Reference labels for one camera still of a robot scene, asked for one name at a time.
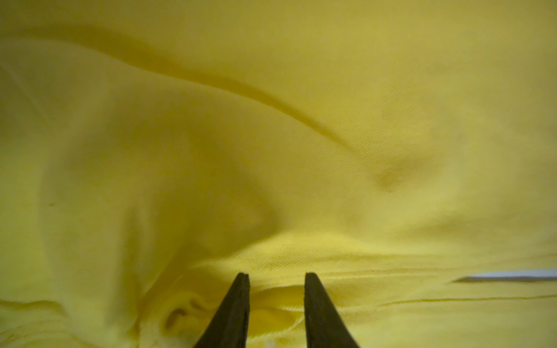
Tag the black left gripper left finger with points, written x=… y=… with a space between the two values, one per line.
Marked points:
x=229 y=326

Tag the yellow trousers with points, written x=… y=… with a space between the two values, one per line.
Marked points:
x=152 y=150

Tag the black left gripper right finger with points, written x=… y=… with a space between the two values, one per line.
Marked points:
x=324 y=327

